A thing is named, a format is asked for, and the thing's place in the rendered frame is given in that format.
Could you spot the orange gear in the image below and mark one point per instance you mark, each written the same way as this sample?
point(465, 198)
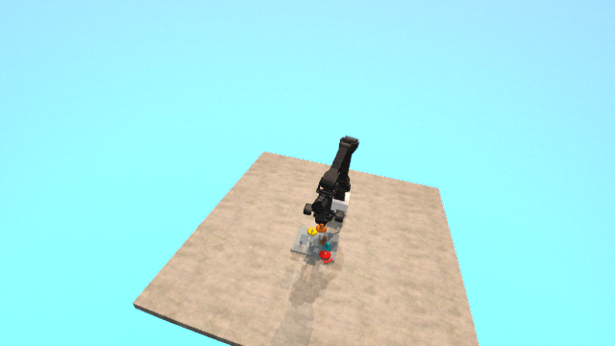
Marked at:
point(321, 229)

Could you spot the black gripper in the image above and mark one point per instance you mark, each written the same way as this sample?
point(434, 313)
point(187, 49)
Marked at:
point(339, 214)

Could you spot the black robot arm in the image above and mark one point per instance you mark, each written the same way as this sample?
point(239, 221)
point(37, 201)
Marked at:
point(335, 184)

